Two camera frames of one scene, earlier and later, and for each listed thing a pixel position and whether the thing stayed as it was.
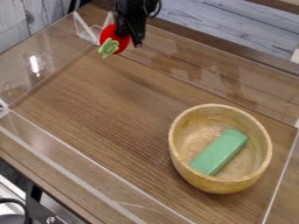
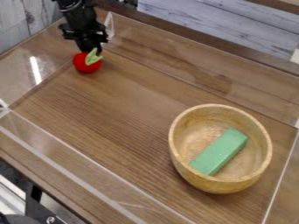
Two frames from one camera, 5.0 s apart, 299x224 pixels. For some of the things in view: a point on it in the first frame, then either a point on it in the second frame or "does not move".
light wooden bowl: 220,146 does not move
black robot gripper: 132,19 → 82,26
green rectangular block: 220,151 does not move
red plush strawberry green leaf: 113,44 → 89,61
